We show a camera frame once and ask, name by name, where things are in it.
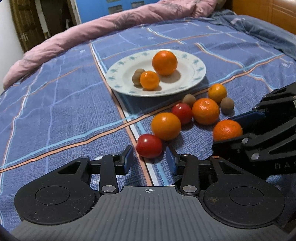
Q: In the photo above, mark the blue cabinet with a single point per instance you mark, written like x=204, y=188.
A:
x=92, y=9

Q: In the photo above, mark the brown wooden door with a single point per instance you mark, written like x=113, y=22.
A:
x=27, y=23

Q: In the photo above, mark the white floral plate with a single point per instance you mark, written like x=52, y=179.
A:
x=190, y=71

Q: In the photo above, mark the wooden headboard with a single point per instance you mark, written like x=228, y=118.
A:
x=277, y=12

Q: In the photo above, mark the pink quilt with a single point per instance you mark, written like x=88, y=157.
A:
x=61, y=42

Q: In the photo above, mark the large orange on plate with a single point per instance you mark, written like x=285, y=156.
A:
x=164, y=63

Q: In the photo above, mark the brown longan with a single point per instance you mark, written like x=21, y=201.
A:
x=140, y=71
x=136, y=79
x=227, y=105
x=189, y=99

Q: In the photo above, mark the small mandarin on plate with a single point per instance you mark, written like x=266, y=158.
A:
x=149, y=80

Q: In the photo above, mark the bumpy mandarin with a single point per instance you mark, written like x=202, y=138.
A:
x=205, y=111

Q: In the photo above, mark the small mandarin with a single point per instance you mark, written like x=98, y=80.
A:
x=217, y=92
x=149, y=80

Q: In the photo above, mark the blue plaid bed sheet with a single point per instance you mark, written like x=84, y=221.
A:
x=66, y=110

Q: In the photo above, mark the red tomato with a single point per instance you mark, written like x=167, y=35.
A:
x=183, y=112
x=149, y=146

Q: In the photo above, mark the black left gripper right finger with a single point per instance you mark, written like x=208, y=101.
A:
x=195, y=173

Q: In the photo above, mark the blue grey blanket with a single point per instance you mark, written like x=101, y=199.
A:
x=262, y=30

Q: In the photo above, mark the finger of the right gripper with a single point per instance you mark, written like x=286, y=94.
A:
x=239, y=149
x=249, y=119

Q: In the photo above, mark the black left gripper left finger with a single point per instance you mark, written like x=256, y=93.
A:
x=109, y=167

